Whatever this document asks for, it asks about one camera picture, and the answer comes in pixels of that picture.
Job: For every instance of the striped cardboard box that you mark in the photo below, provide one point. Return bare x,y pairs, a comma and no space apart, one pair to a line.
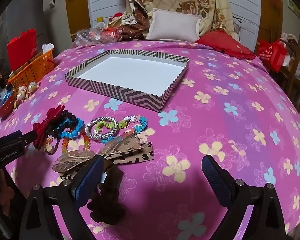
130,70

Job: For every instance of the leopard print bow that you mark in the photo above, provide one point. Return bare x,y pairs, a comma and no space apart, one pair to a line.
137,157

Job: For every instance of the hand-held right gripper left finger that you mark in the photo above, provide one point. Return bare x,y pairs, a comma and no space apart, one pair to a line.
88,180

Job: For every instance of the orange plastic basket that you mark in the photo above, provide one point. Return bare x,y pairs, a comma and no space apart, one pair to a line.
32,72

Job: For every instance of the wooden chair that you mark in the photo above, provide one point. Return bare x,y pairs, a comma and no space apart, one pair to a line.
294,80

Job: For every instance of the white headboard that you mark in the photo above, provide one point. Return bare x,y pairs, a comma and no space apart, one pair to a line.
102,0

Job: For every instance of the red plush toy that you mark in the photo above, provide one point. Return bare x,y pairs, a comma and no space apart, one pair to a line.
117,16

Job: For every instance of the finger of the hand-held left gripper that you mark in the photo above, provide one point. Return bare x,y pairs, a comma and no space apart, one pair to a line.
22,136

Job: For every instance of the red bow hair clip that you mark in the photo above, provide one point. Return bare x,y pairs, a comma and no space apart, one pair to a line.
43,127

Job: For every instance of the red paper bag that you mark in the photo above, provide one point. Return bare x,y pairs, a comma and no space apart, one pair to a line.
21,47

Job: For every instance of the red pillow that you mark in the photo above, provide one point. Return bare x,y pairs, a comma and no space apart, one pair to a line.
222,42

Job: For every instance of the clear plastic bag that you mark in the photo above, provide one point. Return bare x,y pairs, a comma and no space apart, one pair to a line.
90,36

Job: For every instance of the grey refrigerator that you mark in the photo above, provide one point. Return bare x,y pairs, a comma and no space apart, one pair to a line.
27,12

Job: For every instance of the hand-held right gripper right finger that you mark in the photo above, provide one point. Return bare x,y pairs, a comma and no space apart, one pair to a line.
215,180

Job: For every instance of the brown scrunchie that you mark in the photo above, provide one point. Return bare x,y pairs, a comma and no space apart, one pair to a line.
110,205

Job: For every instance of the foil wrapped chocolate egg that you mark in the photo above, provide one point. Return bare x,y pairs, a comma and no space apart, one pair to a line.
21,89
21,97
31,86

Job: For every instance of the yellow cap bottle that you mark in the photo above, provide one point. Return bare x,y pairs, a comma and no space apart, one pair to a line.
100,20

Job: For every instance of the white pillow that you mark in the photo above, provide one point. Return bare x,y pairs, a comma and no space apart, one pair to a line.
173,25

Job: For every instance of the pink floral bedsheet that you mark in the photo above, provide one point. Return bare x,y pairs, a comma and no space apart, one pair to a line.
215,130

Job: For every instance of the white plastic wrap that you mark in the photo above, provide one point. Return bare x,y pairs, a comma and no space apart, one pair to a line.
47,48

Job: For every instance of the brown wooden door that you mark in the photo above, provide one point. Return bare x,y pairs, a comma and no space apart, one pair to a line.
77,10

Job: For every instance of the brown patterned blanket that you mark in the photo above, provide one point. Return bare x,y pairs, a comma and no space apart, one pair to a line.
137,17

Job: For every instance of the red shopping bag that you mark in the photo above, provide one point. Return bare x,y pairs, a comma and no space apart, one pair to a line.
270,52

